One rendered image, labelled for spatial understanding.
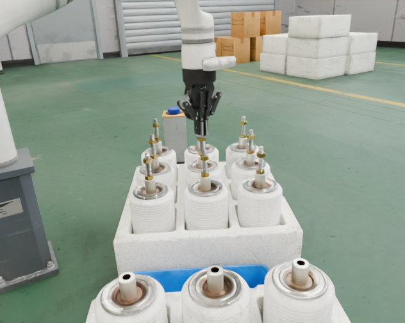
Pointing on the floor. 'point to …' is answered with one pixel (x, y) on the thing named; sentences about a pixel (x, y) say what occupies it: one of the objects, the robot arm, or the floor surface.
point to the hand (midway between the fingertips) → (201, 127)
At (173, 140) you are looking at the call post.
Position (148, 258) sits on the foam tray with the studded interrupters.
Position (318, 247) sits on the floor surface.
